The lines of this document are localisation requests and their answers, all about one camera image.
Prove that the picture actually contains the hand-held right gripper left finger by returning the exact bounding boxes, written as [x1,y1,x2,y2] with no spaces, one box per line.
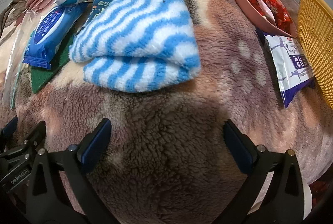
[25,118,116,224]

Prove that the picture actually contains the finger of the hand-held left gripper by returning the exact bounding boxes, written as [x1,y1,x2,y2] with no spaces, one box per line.
[0,121,47,170]
[0,116,19,144]

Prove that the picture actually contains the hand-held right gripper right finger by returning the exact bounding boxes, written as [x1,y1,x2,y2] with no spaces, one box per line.
[216,119,305,224]

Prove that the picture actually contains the green scouring pad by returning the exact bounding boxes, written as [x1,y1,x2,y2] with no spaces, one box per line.
[30,29,78,94]

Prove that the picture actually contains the blue wet wipes packet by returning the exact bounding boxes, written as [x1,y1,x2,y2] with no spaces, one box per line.
[22,3,87,70]

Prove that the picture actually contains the blue white striped towel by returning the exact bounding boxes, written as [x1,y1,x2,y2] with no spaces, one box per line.
[69,0,202,93]

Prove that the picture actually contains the yellow plastic basket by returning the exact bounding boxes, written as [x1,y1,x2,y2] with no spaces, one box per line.
[295,0,333,107]

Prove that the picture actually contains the floral plush blanket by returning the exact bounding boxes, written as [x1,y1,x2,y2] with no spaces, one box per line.
[0,0,333,224]

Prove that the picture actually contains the clear plastic bag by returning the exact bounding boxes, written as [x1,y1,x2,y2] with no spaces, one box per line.
[1,9,43,110]

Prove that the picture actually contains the white round object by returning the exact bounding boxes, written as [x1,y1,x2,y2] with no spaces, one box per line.
[250,182,313,217]

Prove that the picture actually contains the white purple packet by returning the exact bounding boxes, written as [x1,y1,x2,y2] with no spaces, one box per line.
[256,29,315,108]

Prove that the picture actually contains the pink tray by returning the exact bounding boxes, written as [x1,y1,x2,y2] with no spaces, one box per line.
[227,0,297,38]

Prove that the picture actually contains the small blue packet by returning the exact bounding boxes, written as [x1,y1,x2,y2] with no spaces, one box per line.
[88,0,117,23]

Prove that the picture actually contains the pile of wrapped candies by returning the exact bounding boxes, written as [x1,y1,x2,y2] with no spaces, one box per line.
[233,0,292,34]

